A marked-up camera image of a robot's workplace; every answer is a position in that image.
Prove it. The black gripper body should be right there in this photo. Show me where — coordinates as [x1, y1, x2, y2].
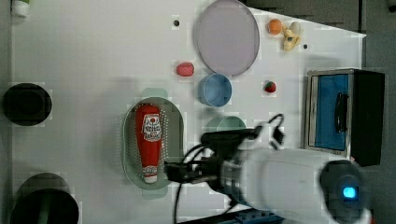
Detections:
[164, 157, 222, 184]

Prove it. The red ketchup bottle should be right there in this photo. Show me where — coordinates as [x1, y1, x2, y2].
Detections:
[134, 105, 163, 184]

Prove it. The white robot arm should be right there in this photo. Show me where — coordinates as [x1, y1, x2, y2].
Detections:
[164, 148, 372, 224]

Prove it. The green oval strainer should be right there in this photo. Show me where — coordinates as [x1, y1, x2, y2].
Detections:
[121, 88, 184, 200]

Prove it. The green plastic cup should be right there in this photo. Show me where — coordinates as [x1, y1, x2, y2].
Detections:
[206, 116, 246, 132]

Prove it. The blue plastic cup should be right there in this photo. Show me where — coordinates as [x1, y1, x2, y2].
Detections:
[197, 74, 233, 107]

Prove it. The light red toy strawberry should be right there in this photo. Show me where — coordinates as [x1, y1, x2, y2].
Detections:
[176, 63, 194, 77]

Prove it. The dark red toy strawberry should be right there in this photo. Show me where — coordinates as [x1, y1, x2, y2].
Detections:
[264, 81, 276, 93]

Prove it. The large grey round plate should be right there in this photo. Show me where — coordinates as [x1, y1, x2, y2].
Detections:
[196, 0, 260, 76]

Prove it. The silver toaster oven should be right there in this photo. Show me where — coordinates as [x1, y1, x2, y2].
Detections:
[304, 68, 385, 166]

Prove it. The orange toy fruit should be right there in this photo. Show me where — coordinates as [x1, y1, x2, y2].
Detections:
[267, 19, 282, 35]

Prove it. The peeled toy banana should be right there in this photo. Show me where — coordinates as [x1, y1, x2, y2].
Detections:
[282, 21, 302, 51]

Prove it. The green white bottle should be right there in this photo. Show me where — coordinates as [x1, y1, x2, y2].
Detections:
[11, 0, 30, 18]

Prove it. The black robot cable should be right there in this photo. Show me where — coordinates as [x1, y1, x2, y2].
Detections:
[173, 143, 219, 224]

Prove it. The black round mount lower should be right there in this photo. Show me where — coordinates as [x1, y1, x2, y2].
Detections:
[10, 173, 79, 224]

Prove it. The black round mount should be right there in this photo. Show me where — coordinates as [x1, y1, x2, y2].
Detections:
[10, 173, 79, 224]
[2, 83, 52, 126]

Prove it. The black round mount upper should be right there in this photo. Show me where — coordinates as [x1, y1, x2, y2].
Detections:
[2, 83, 52, 126]

